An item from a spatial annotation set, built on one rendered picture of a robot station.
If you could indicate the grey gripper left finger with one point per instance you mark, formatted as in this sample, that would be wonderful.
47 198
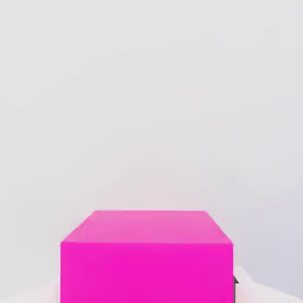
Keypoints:
53 294

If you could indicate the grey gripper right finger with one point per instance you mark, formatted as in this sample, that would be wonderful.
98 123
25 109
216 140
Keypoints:
251 288

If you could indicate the small magenta cube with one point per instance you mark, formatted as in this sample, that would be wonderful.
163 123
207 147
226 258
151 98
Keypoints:
146 272

